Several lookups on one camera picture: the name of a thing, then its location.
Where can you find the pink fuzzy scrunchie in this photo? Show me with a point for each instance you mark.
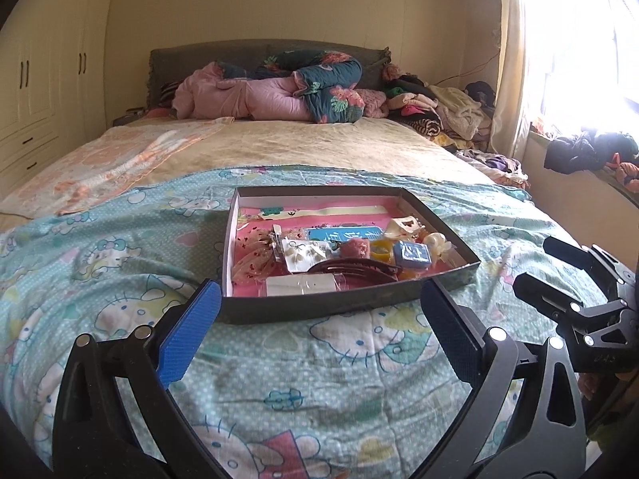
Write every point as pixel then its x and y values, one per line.
pixel 357 248

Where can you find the pink quilt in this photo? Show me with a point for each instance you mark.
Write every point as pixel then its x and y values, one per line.
pixel 239 100

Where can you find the cream curtain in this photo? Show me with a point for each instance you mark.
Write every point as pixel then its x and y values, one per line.
pixel 514 60

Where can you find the dark bedside table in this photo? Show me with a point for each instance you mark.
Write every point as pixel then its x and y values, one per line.
pixel 130 117

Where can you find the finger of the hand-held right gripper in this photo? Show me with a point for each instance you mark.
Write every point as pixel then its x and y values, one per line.
pixel 569 252
pixel 544 293

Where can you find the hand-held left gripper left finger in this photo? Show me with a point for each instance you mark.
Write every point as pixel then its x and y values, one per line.
pixel 192 329

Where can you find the earring card packet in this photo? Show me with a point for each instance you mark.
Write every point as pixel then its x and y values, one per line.
pixel 304 257

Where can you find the dark floral quilt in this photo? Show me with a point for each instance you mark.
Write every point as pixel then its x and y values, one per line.
pixel 329 95

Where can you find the dark cardboard box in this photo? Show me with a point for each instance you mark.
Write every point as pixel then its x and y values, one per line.
pixel 299 309

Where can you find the dark clothes on sill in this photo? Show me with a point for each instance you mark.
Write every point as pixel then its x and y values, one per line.
pixel 574 152

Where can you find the sheer dotted bow hair clip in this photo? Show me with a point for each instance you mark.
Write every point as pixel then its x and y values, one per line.
pixel 254 254

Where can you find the peach printed blanket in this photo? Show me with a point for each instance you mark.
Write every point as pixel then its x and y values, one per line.
pixel 125 159

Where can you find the white card packet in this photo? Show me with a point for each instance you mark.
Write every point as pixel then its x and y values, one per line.
pixel 299 285

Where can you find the small blue box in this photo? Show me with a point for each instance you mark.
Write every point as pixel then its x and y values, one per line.
pixel 412 257

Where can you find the beige bed sheet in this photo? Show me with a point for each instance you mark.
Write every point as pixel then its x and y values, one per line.
pixel 324 149

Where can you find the pile of clothes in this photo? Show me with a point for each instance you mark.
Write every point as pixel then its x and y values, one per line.
pixel 449 110

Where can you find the cat print blue blanket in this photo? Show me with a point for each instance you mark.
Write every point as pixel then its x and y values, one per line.
pixel 299 384

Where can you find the maroon hair clip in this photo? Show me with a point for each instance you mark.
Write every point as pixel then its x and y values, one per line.
pixel 349 265

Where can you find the white hair claw clip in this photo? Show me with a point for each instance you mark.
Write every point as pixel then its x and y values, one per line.
pixel 399 227

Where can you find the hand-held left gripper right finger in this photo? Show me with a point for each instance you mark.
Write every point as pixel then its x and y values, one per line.
pixel 449 334

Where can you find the orange plush toy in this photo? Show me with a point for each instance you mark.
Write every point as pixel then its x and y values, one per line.
pixel 624 172

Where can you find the cream wardrobe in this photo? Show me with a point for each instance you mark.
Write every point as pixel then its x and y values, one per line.
pixel 40 60

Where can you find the bright window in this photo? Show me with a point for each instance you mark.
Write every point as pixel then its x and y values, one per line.
pixel 589 60

